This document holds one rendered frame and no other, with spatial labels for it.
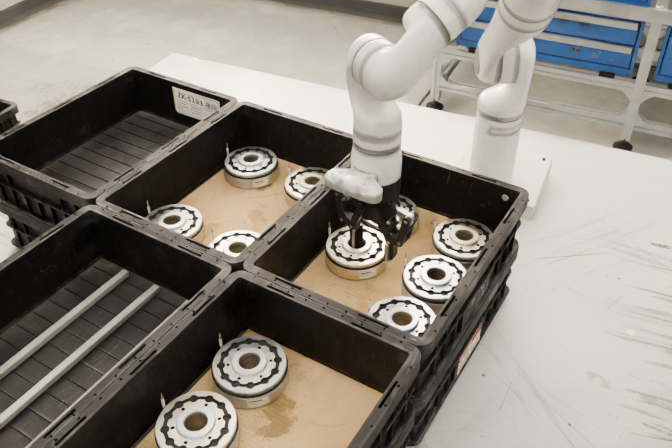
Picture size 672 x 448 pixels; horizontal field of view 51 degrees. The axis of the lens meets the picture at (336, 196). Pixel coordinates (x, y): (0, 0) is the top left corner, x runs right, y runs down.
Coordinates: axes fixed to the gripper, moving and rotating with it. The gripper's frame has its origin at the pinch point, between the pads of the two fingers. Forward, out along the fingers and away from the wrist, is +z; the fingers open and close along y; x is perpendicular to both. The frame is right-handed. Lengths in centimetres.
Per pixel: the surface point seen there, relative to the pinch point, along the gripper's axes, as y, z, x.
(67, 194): 46, -4, 22
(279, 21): 204, 86, -226
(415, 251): -3.8, 4.8, -7.6
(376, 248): 0.1, 1.6, -1.3
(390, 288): -5.0, 4.8, 2.5
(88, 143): 69, 5, 1
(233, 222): 26.7, 4.8, 3.9
